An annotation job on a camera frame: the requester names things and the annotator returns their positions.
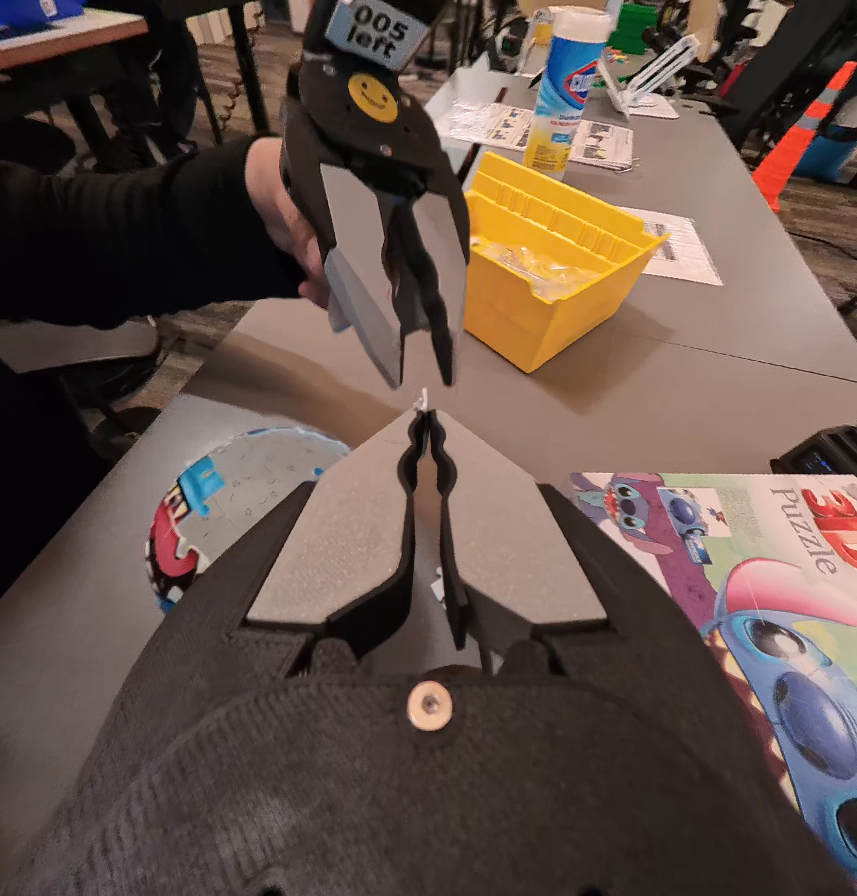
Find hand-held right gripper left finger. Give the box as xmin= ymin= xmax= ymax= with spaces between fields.
xmin=245 ymin=408 xmax=429 ymax=659

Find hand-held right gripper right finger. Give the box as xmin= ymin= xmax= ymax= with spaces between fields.
xmin=428 ymin=409 xmax=609 ymax=652

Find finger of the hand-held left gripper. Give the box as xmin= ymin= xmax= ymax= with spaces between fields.
xmin=389 ymin=191 xmax=469 ymax=386
xmin=319 ymin=164 xmax=406 ymax=391

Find blue cartoon puzzle ball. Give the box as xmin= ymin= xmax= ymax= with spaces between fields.
xmin=145 ymin=427 xmax=352 ymax=613

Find person's left forearm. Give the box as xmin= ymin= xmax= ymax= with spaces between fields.
xmin=0 ymin=136 xmax=303 ymax=330

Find printed cardboard puzzle box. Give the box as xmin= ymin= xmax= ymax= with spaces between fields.
xmin=570 ymin=472 xmax=857 ymax=896

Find person's left hand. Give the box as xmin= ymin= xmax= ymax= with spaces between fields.
xmin=244 ymin=135 xmax=331 ymax=310

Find clear plastic bag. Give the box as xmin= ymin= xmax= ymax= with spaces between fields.
xmin=471 ymin=234 xmax=611 ymax=302

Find yellow plastic bin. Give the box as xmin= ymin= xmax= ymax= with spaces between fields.
xmin=462 ymin=150 xmax=671 ymax=374

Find printed instruction leaflets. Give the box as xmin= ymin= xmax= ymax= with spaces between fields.
xmin=446 ymin=100 xmax=634 ymax=171

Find cleaning wipes canister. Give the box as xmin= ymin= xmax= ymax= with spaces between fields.
xmin=523 ymin=7 xmax=611 ymax=182

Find paper sheet in plastic sleeve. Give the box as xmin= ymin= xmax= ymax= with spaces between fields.
xmin=621 ymin=208 xmax=724 ymax=287

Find wooden background table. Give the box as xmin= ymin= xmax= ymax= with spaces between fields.
xmin=0 ymin=10 xmax=149 ymax=74

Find white folding stand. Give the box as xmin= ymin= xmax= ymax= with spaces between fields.
xmin=604 ymin=34 xmax=702 ymax=120

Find green plastic object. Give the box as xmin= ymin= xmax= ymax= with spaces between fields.
xmin=607 ymin=3 xmax=664 ymax=53

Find person's black clothed torso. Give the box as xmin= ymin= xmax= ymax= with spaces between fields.
xmin=0 ymin=343 xmax=121 ymax=617

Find blue plastic bin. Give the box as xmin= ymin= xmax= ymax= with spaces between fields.
xmin=0 ymin=0 xmax=86 ymax=29

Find black electronic device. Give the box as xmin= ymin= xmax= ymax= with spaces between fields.
xmin=770 ymin=413 xmax=857 ymax=480

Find orange reflective cone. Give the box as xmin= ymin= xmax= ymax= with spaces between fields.
xmin=751 ymin=62 xmax=857 ymax=214

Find blue bag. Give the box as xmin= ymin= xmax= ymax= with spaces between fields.
xmin=796 ymin=115 xmax=857 ymax=183

